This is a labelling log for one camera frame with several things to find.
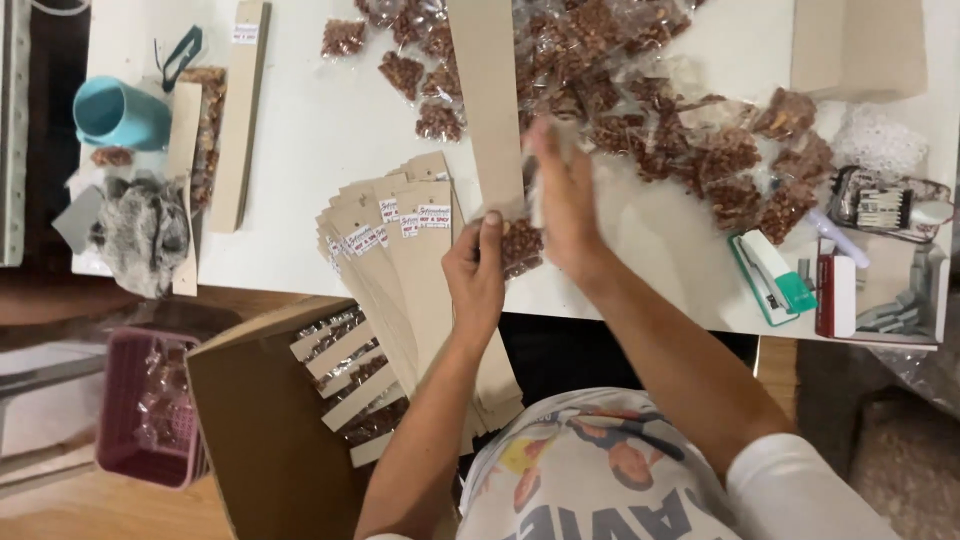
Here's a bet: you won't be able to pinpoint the wide brown cardboard sheet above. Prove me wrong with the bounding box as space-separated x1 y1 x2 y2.
789 0 929 104

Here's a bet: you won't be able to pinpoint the white cardboard tray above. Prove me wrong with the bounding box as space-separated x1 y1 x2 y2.
814 234 951 348

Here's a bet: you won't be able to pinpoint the cardboard strip with nut packets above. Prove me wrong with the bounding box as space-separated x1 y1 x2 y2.
166 66 228 298

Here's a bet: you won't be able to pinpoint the person's left hand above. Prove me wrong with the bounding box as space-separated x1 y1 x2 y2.
441 211 507 340

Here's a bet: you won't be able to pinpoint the person's right hand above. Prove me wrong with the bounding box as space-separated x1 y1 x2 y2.
523 118 615 280

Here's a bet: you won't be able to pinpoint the heap of grey staple strips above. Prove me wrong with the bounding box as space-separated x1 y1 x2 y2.
855 247 933 336

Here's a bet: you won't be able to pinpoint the small clear peanut bag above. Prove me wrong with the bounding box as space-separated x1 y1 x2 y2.
501 217 546 282

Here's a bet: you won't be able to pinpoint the light blue plastic cup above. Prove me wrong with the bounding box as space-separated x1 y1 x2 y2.
72 75 173 153

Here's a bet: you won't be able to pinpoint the white metal shelf frame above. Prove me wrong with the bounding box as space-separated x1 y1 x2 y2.
0 0 33 269

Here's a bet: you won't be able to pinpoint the crumpled clear plastic wrappers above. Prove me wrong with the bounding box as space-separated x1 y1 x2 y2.
135 343 195 453

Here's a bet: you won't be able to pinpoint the white bubbled plastic bag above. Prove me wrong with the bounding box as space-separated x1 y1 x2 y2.
831 103 930 180

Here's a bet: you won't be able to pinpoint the stack of labelled cardboard strips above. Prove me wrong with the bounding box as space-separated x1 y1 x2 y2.
315 150 526 456

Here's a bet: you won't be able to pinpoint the grey card piece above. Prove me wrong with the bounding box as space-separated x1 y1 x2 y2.
51 183 105 256

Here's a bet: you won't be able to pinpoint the clear plastic container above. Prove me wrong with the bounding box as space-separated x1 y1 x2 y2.
828 165 955 246

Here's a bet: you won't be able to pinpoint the red staple box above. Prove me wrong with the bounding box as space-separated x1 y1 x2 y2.
813 238 858 340

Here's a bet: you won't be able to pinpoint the grey crumpled cloth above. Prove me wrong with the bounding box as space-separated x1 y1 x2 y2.
88 174 193 299

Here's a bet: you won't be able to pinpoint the long plain cardboard strip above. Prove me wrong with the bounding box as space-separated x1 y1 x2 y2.
445 0 528 223

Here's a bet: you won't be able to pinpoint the pile of clear nut packets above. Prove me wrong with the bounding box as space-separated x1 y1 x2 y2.
321 0 837 247

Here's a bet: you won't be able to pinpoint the green and white stapler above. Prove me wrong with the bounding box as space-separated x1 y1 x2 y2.
726 228 819 328

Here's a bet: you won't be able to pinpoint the labelled cardboard strip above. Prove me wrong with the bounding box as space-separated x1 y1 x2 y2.
208 0 273 234

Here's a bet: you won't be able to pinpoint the row of packed nut strips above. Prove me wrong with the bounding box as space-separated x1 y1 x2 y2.
288 303 412 470

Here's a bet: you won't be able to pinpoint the white marker pen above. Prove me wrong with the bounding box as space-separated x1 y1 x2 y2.
805 207 872 270

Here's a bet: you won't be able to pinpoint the person's white printed shirt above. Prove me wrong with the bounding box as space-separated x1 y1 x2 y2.
360 385 903 540

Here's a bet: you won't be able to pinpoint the brown cardboard box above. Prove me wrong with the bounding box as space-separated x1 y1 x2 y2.
185 297 466 540

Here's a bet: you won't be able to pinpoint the pink plastic basket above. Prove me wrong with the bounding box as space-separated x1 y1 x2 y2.
95 325 210 491

